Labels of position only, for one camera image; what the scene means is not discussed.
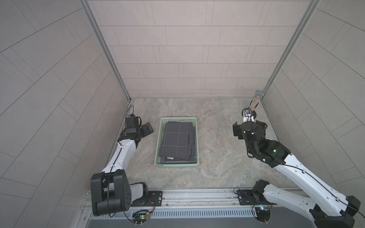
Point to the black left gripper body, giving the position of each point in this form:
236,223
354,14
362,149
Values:
143,131

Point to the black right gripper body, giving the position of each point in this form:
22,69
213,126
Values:
240,135

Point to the light green plastic basket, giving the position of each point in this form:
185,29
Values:
163,121

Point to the dark grey checked pillowcase back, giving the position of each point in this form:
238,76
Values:
178,143

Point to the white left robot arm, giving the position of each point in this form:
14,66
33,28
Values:
110,190

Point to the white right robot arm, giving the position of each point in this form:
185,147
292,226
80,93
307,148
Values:
324,206

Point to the right round circuit board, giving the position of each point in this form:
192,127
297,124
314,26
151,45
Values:
262,214

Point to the left green circuit board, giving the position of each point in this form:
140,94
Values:
141,216

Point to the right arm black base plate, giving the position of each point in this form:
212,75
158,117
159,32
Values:
245,198

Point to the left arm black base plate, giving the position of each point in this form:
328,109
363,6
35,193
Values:
153,198

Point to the aluminium front rail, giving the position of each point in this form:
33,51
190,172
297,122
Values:
203,204

